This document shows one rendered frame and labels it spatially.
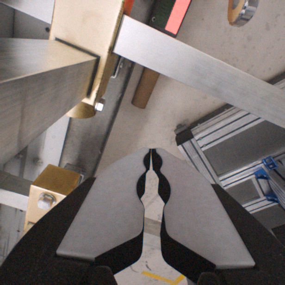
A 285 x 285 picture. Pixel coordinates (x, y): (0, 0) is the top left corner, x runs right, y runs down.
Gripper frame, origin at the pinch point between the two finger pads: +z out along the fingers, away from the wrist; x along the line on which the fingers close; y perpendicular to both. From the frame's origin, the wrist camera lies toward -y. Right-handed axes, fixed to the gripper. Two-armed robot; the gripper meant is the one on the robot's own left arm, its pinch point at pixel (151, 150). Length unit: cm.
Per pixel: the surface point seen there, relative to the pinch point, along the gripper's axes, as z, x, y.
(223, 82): 7.0, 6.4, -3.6
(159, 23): 21.6, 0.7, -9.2
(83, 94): 4.2, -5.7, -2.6
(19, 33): 29.8, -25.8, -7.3
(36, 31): 29.8, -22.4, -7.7
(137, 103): 84, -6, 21
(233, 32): 92, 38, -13
